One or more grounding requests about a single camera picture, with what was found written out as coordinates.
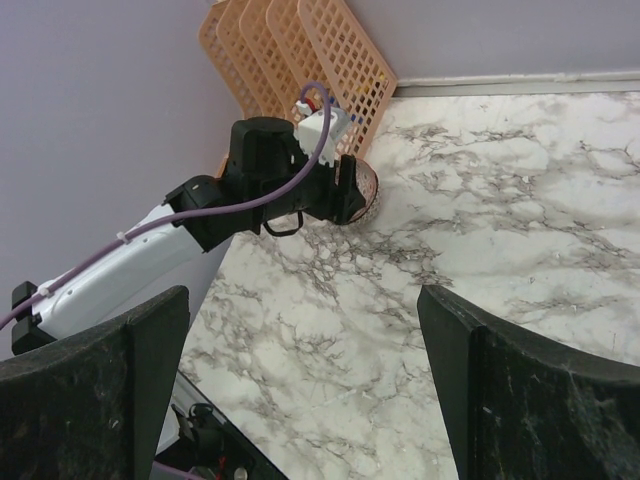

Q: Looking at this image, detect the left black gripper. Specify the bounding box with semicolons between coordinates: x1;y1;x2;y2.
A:
219;117;365;235

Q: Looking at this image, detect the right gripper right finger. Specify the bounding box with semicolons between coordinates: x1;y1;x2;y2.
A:
417;285;639;479

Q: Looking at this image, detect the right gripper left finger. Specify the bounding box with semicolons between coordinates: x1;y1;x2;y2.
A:
1;286;190;479

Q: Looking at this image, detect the pink patterned bowl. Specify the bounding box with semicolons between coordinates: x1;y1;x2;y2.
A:
348;159;380;227

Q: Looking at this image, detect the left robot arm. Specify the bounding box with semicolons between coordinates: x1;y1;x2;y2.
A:
10;108;368;355

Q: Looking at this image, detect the orange plastic file organizer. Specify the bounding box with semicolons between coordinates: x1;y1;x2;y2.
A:
198;0;398;159

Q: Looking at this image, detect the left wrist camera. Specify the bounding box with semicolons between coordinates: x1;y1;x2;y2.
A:
294;100;350;167

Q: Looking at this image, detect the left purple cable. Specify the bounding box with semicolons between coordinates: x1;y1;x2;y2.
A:
0;82;335;331

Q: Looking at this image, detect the aluminium frame rail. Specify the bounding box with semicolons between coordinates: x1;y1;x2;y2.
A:
393;70;639;98

